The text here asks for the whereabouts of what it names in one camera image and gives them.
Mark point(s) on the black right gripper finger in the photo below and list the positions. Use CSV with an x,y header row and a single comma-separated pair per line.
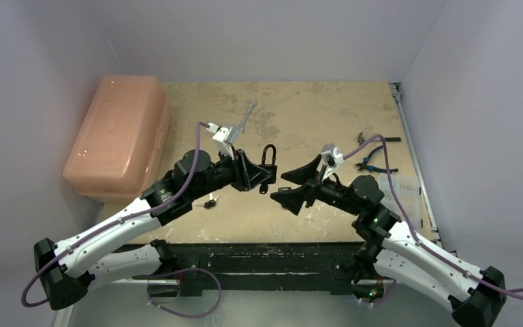
x,y
291,200
304,173

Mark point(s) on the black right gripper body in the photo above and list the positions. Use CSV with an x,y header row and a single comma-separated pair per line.
x,y
312,186

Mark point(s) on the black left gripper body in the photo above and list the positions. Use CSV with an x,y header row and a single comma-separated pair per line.
x,y
238,180

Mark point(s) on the black key bunch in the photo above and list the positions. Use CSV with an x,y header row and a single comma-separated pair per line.
x,y
211,202

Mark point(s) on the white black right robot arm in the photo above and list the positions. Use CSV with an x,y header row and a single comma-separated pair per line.
x,y
472,295

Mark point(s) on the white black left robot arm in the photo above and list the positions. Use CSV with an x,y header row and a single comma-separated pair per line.
x,y
68,269

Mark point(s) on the silver open-end wrench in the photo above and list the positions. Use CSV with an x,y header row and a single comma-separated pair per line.
x,y
243,122

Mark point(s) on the clear plastic screw organizer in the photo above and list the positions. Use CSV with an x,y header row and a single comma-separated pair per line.
x,y
409,195

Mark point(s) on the pink translucent plastic box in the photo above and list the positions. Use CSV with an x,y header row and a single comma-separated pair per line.
x,y
119,147

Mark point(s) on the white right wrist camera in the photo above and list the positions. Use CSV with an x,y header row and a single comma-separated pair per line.
x,y
332,159

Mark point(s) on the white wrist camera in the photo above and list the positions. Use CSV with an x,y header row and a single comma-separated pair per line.
x,y
224,137
332,159

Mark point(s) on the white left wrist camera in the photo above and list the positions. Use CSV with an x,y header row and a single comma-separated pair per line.
x,y
224,137

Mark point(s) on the small black-handled hammer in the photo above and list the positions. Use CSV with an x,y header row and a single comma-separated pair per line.
x,y
362,138

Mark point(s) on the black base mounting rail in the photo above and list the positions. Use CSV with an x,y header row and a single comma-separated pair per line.
x,y
305,267

